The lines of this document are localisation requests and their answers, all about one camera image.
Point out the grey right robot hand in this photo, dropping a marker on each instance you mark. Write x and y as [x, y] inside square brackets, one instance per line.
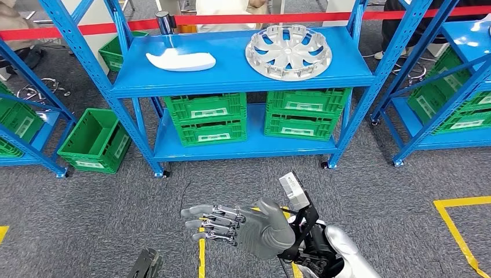
[264, 234]

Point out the silver plastic wheel hubcap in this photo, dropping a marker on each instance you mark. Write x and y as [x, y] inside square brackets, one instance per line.
[288, 52]

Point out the blue metal shelf rack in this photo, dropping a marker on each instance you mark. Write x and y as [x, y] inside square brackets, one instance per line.
[441, 140]
[230, 73]
[48, 132]

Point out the robot left foot plate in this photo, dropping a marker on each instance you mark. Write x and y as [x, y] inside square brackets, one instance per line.
[145, 264]

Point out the white plastic mirror cover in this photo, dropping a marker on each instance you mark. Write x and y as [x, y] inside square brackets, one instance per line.
[180, 62]

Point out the open green plastic crate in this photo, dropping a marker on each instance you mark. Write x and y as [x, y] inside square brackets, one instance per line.
[90, 138]
[111, 53]

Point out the orange bag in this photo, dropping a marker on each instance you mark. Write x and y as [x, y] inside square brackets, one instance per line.
[188, 28]

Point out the chrome swivel chair base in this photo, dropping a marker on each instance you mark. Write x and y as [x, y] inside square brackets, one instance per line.
[28, 94]
[419, 76]

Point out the white desk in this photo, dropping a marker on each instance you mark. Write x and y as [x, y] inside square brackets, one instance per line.
[337, 11]

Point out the red barrier belt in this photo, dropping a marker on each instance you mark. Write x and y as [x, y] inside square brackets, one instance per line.
[96, 27]

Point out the white cabinet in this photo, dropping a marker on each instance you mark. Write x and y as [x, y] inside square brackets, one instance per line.
[96, 11]

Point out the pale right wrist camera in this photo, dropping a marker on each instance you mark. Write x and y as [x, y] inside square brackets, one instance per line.
[293, 190]

